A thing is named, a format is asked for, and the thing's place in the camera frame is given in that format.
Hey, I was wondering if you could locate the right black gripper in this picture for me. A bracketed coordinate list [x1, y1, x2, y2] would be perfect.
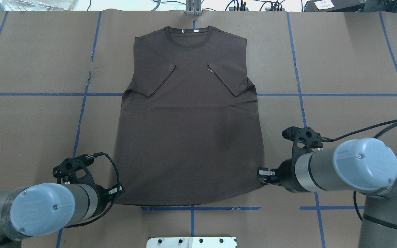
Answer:
[257, 160, 297, 193]

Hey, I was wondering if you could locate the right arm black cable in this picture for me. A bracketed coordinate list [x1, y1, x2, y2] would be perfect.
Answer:
[321, 113, 397, 221]

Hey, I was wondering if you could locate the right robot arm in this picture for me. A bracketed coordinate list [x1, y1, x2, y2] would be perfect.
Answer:
[258, 138, 397, 248]

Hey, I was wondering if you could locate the black cable on floor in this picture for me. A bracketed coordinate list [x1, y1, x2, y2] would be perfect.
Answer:
[150, 0, 306, 12]

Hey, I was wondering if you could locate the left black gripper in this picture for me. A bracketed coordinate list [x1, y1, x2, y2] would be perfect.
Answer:
[95, 185, 125, 210]

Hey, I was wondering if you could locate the dark brown t-shirt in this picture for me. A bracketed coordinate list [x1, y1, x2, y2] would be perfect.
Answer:
[114, 26, 264, 207]

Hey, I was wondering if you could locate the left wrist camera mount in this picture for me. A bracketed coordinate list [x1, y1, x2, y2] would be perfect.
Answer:
[52, 154, 95, 186]

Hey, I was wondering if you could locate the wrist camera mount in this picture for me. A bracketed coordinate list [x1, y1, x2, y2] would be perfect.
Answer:
[52, 154, 95, 186]
[282, 126, 323, 155]

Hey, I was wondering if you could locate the aluminium extrusion post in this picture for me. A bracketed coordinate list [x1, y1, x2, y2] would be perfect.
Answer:
[185, 0, 203, 16]

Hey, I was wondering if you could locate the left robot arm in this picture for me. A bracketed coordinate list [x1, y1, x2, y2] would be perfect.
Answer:
[0, 183, 123, 248]

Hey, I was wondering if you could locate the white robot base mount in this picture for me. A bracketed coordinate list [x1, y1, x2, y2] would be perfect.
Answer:
[146, 236, 237, 248]

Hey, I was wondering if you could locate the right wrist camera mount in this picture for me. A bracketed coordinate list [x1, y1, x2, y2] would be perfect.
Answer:
[282, 126, 323, 155]

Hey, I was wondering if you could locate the grey device on floor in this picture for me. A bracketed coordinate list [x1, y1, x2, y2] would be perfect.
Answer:
[303, 0, 366, 12]

